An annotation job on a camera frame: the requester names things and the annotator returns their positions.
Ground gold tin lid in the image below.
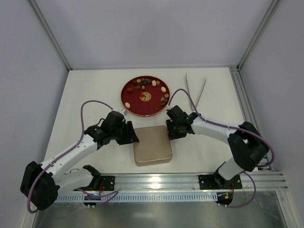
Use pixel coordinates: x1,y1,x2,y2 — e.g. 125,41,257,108
133,125,172,167

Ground metal serving tongs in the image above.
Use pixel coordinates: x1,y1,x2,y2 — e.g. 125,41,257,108
185,73,208,108

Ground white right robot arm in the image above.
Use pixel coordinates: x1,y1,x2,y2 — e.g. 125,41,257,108
166,105,269,190

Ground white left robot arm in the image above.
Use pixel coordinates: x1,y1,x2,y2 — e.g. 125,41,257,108
20,111,139,213

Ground round red lacquer tray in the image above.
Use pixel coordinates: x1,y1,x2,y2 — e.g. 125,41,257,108
121,76,171,117

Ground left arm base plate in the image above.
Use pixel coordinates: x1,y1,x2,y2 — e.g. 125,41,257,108
99,176,115,192

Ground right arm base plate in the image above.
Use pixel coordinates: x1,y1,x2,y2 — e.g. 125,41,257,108
198,174,243,190

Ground slotted cable duct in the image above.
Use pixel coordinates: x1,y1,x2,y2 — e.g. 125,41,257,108
56,192,218,203

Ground aluminium side rail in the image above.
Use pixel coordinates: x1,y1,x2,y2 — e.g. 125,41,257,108
229,66,273,171

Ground aluminium front rail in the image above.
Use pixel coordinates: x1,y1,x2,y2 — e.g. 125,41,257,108
33,171,288,192

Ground aluminium frame post left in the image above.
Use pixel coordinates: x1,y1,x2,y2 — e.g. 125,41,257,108
27,0,72,71

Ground aluminium frame post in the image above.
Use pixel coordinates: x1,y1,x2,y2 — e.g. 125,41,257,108
237,0,282,71
27,0,72,71

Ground aluminium frame post right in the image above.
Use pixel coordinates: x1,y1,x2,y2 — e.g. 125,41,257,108
237,0,282,71

